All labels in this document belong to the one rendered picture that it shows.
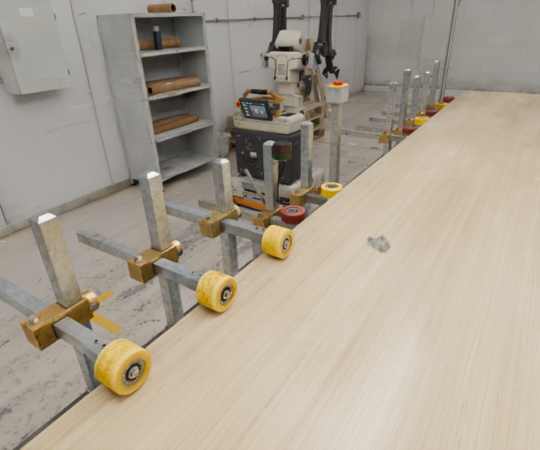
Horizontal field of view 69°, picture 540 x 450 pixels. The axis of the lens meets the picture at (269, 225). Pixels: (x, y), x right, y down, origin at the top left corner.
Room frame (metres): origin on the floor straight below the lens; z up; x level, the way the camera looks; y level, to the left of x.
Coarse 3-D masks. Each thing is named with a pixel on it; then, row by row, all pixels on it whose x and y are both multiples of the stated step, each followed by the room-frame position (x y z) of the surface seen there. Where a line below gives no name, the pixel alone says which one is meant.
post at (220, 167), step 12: (216, 168) 1.05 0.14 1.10; (228, 168) 1.07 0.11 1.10; (216, 180) 1.06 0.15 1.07; (228, 180) 1.06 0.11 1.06; (216, 192) 1.06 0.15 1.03; (228, 192) 1.06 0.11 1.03; (228, 204) 1.05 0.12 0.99; (228, 240) 1.04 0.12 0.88; (228, 252) 1.04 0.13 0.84; (228, 264) 1.05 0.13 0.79
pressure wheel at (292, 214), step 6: (282, 210) 1.18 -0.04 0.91; (288, 210) 1.18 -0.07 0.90; (294, 210) 1.17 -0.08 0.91; (300, 210) 1.17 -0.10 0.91; (282, 216) 1.16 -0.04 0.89; (288, 216) 1.14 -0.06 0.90; (294, 216) 1.14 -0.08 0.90; (300, 216) 1.14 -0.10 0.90; (288, 222) 1.14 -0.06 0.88; (294, 222) 1.14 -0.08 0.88; (300, 222) 1.14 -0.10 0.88
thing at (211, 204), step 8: (200, 200) 1.39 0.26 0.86; (208, 200) 1.39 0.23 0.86; (208, 208) 1.37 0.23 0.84; (216, 208) 1.35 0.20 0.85; (240, 208) 1.31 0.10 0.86; (248, 216) 1.26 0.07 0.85; (272, 224) 1.21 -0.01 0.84; (280, 224) 1.19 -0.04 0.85; (288, 224) 1.17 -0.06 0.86; (296, 224) 1.16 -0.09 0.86
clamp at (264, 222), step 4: (280, 208) 1.27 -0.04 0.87; (264, 212) 1.24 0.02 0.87; (268, 212) 1.24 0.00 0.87; (272, 212) 1.24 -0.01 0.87; (276, 212) 1.25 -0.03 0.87; (280, 212) 1.27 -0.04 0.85; (256, 216) 1.21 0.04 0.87; (264, 216) 1.21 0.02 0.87; (268, 216) 1.21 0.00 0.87; (272, 216) 1.23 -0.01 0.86; (280, 216) 1.27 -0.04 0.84; (256, 220) 1.20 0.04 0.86; (260, 220) 1.19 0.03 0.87; (264, 220) 1.19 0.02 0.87; (268, 220) 1.20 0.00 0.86; (256, 224) 1.20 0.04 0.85; (260, 224) 1.19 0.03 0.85; (264, 224) 1.19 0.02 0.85; (268, 224) 1.20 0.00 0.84
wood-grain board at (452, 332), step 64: (448, 128) 2.16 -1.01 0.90; (512, 128) 2.11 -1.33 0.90; (384, 192) 1.31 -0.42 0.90; (448, 192) 1.29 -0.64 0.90; (512, 192) 1.26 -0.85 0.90; (320, 256) 0.89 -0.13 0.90; (384, 256) 0.88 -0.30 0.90; (448, 256) 0.87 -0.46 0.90; (512, 256) 0.86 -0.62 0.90; (192, 320) 0.66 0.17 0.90; (256, 320) 0.65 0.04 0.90; (320, 320) 0.65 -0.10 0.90; (384, 320) 0.64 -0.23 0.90; (448, 320) 0.63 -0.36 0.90; (512, 320) 0.62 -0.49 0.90; (192, 384) 0.49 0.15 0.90; (256, 384) 0.49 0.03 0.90; (320, 384) 0.48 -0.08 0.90; (384, 384) 0.48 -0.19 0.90; (448, 384) 0.47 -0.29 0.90; (512, 384) 0.47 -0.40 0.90; (64, 448) 0.38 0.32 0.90; (128, 448) 0.38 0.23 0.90; (192, 448) 0.37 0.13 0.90; (256, 448) 0.37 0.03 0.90; (320, 448) 0.37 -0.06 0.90; (384, 448) 0.36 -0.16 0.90; (448, 448) 0.36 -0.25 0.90; (512, 448) 0.35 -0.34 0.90
